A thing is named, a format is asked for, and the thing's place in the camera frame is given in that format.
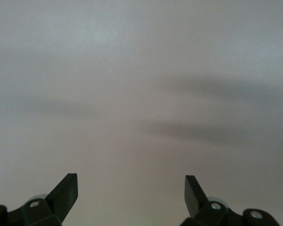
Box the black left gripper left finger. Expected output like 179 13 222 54
0 173 79 226

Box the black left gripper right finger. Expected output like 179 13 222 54
179 175 280 226

